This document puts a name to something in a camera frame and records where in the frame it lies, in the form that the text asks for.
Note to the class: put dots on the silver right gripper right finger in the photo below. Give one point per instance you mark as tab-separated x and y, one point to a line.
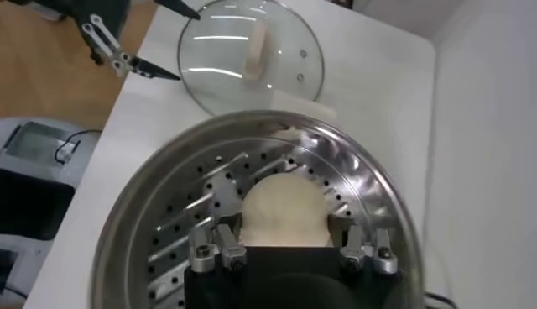
354	252

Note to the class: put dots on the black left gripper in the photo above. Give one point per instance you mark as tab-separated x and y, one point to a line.
105	10

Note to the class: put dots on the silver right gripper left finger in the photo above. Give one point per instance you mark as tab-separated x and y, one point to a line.
201	252

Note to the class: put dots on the white steamed baozi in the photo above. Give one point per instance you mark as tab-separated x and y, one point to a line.
285	210

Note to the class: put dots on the stainless steel steamer basket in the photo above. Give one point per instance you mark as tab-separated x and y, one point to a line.
138	210

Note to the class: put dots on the round glass pot lid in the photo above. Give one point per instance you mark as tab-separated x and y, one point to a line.
218	54

